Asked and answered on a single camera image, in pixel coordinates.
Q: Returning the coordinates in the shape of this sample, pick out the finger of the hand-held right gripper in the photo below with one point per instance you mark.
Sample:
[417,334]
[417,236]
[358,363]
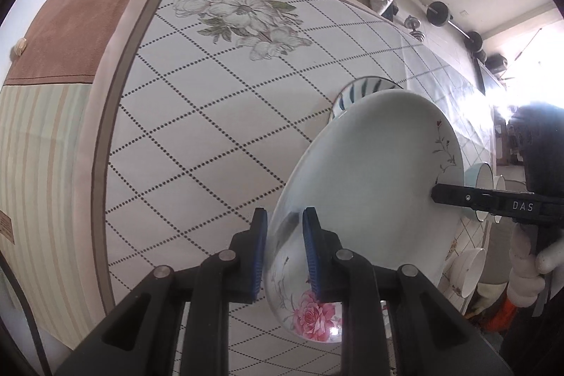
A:
[484,200]

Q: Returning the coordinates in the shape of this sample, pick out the small beige knob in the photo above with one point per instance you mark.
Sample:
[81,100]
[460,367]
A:
[20,46]

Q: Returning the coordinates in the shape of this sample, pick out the small white bowl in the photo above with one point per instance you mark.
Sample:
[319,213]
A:
[500,183]

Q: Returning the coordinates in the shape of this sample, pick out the blue leaf pattern bowl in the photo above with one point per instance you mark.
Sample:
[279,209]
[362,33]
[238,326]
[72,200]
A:
[352,92]

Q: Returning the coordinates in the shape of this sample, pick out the orange cloth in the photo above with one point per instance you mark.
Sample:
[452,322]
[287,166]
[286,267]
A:
[500,314]

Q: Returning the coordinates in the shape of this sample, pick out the chrome dumbbell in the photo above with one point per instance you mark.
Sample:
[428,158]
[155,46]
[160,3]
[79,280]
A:
[414,28]

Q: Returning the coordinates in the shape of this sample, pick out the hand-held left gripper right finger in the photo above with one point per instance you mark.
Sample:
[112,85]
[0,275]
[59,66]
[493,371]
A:
[310,252]

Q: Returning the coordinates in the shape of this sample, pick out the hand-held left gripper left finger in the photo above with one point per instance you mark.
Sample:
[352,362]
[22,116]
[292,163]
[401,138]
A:
[260,252]

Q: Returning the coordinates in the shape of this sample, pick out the light blue bowl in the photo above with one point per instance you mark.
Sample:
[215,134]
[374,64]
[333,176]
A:
[478,175]

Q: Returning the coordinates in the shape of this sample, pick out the floral dotted-grid tablecloth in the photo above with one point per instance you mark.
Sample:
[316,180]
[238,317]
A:
[198,116]

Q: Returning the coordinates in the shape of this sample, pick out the black barbell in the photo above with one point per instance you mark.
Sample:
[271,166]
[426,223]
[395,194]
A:
[438,12]

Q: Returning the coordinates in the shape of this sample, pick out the person's right hand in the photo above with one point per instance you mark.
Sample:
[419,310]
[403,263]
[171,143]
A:
[522,270]

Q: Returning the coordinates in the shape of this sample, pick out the white rose print plate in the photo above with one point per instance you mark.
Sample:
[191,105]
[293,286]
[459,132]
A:
[374,182]

